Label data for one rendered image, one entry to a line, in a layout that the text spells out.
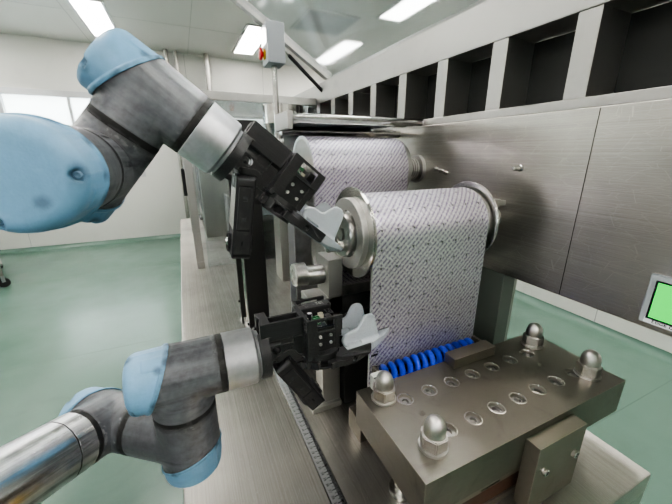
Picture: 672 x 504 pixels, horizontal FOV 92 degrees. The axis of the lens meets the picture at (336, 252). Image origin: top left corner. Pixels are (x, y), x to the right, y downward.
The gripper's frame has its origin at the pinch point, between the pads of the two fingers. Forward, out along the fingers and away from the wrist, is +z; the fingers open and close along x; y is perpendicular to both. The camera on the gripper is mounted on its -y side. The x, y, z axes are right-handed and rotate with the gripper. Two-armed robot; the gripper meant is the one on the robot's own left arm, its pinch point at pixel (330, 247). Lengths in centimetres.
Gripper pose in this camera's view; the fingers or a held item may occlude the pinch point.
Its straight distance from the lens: 50.4
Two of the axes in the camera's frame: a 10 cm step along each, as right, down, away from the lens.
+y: 5.8, -8.2, 0.3
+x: -4.2, -2.7, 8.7
